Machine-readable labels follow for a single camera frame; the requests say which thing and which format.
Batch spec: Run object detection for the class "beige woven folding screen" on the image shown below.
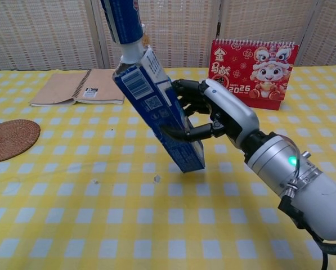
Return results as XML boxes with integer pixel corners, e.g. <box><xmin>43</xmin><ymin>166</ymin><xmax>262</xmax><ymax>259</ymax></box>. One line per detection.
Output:
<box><xmin>0</xmin><ymin>0</ymin><xmax>336</xmax><ymax>71</ymax></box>

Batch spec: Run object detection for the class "brown spiral notebook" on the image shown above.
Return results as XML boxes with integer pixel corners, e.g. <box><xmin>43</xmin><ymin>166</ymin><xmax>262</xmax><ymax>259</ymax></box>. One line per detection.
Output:
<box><xmin>29</xmin><ymin>68</ymin><xmax>126</xmax><ymax>107</ymax></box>

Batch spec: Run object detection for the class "blue and white toothpaste tube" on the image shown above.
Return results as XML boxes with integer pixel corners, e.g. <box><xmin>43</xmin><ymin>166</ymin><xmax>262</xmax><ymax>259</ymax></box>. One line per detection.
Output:
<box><xmin>100</xmin><ymin>0</ymin><xmax>146</xmax><ymax>64</ymax></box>

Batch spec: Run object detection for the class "red 2026 desk calendar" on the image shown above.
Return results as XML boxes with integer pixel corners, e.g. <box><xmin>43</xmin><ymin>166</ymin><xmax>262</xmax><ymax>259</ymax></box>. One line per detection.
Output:
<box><xmin>208</xmin><ymin>39</ymin><xmax>300</xmax><ymax>111</ymax></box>

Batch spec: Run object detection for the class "blue toothpaste box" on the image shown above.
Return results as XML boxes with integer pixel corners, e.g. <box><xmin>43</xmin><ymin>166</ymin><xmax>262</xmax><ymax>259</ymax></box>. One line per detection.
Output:
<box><xmin>113</xmin><ymin>46</ymin><xmax>207</xmax><ymax>174</ymax></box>

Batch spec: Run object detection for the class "right grey and black robot hand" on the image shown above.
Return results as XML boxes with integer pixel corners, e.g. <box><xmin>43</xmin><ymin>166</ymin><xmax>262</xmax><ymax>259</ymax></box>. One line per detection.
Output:
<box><xmin>160</xmin><ymin>78</ymin><xmax>260</xmax><ymax>150</ymax></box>

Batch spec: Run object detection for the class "yellow and white checked tablecloth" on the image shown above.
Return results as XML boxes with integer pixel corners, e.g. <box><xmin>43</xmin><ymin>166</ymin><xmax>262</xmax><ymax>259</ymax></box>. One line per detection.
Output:
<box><xmin>0</xmin><ymin>65</ymin><xmax>336</xmax><ymax>270</ymax></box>

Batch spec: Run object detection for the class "brown woven round coaster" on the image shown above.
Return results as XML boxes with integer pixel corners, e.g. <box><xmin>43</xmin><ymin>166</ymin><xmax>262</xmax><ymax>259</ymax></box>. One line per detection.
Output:
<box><xmin>0</xmin><ymin>119</ymin><xmax>41</xmax><ymax>164</ymax></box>

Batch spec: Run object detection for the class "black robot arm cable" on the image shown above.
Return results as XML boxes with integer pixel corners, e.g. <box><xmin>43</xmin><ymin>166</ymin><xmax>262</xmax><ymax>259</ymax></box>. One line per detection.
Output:
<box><xmin>311</xmin><ymin>235</ymin><xmax>336</xmax><ymax>270</ymax></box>

